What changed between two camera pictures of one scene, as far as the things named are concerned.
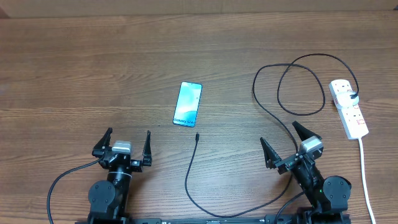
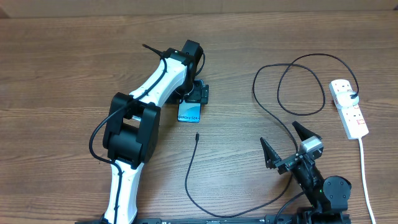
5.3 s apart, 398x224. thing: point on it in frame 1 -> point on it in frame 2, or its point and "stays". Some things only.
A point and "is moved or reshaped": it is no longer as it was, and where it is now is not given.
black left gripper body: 135,166 -> 198,94
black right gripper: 273,160 stays
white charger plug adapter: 345,99 stays
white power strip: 351,118 stays
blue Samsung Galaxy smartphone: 187,104 is moved or reshaped
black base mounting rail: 300,218 stays
